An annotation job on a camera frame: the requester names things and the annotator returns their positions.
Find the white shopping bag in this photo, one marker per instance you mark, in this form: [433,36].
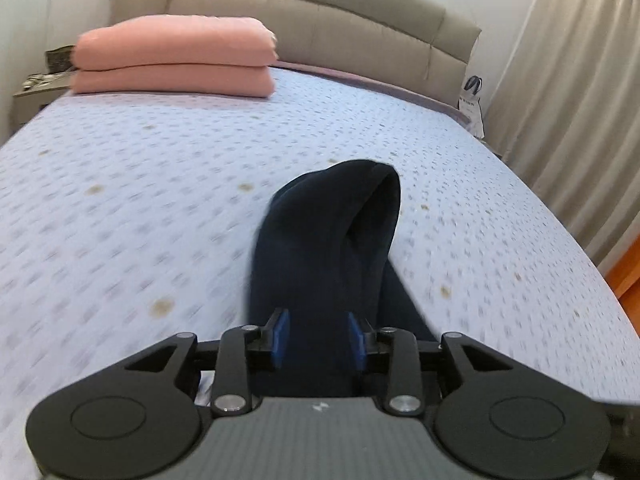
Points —
[472,107]

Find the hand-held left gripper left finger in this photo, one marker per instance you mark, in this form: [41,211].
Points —
[281,336]

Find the dark patterned box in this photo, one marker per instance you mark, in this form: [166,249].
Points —
[61,58]

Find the beige padded headboard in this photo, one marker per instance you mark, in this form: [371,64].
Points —
[320,20]

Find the dark navy garment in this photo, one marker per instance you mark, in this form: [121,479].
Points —
[325,260]

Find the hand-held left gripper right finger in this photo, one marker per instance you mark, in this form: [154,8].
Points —
[356,341]

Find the beige curtain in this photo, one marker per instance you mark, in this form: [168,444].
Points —
[575,85]

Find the bed with floral sheet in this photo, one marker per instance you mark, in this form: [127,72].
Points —
[125,200]

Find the folded pink blanket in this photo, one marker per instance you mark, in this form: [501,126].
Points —
[175,42]
[170,80]

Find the grey nightstand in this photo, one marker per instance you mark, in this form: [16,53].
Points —
[35,105]

